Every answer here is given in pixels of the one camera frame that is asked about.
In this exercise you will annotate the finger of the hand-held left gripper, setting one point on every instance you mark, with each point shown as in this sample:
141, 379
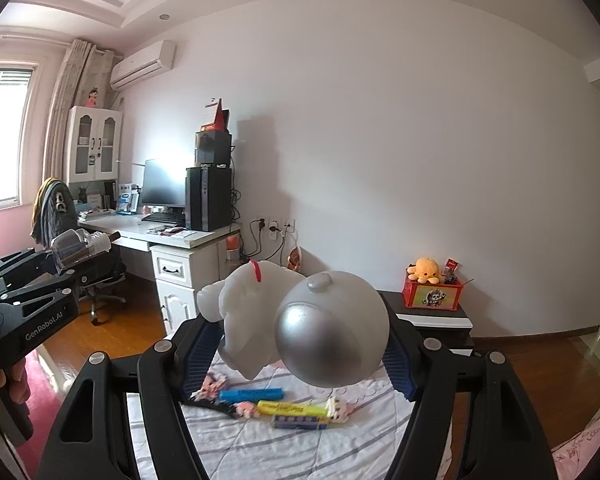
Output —
35, 295
20, 267

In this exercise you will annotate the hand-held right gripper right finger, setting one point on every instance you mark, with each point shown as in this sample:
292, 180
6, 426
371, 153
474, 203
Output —
397, 365

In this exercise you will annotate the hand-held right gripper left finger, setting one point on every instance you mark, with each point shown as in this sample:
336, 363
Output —
200, 355

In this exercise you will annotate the pastel building block toy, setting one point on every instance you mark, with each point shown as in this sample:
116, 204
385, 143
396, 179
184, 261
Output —
211, 386

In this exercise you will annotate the white astronaut figure silver helmet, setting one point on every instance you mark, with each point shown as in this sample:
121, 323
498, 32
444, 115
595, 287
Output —
330, 330

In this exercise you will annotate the blue striped box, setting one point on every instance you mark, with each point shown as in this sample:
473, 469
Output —
300, 421

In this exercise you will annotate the person's left hand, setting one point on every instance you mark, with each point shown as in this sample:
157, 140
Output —
17, 382

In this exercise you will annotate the pink blanket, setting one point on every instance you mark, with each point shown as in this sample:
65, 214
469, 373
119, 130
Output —
50, 385

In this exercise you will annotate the blue plastic tool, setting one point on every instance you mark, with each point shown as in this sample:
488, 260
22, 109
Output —
252, 394

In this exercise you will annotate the black white low cabinet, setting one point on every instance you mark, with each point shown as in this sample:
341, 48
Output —
445, 317

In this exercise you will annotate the dark jacket yellow lining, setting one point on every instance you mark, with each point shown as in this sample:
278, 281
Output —
55, 210

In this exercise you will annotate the small building block toy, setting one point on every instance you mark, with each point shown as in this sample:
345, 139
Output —
245, 411
339, 408

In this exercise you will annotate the black office chair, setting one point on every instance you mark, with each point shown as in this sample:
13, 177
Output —
102, 270

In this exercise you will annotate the red toy box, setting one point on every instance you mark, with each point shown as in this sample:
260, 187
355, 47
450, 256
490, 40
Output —
432, 297

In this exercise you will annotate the yellow octopus plush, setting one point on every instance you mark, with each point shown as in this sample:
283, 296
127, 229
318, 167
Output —
425, 267

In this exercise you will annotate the yellow highlighter pack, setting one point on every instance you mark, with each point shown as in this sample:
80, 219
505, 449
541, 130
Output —
292, 407

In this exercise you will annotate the small red card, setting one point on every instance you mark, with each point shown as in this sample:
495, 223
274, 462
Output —
451, 264

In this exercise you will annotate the clear bottle orange lid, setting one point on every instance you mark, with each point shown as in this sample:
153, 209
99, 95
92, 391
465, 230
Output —
233, 245

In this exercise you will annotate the white desk with drawers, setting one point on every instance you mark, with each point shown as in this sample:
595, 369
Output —
130, 230

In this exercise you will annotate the blue white carton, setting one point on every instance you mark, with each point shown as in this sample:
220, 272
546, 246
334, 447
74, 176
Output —
127, 200

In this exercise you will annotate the striped white quilt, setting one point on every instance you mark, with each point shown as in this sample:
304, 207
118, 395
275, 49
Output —
290, 452

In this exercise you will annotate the anatomical torso model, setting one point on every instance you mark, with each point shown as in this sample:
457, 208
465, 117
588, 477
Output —
295, 259

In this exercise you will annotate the window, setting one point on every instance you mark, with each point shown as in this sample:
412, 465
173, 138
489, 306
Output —
5, 130

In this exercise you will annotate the black keyboard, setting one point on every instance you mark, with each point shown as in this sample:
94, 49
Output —
162, 218

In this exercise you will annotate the black computer tower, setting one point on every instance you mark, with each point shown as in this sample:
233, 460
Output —
207, 200

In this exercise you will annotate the black computer monitor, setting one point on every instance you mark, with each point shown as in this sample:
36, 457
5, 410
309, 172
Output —
162, 185

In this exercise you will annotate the white hutch cabinet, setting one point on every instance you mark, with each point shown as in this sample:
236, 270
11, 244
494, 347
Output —
94, 112

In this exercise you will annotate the small doll figure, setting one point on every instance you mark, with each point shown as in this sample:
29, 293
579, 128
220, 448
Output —
93, 97

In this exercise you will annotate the pink patterned quilt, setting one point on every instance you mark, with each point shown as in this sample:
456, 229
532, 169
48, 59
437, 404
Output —
580, 450

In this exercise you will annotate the white air conditioner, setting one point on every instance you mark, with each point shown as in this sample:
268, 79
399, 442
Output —
142, 65

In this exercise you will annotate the red desk calendar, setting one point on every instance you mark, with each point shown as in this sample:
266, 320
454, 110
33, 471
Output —
221, 117

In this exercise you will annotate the white wall outlet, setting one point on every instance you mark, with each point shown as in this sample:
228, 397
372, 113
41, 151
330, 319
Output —
289, 224
271, 220

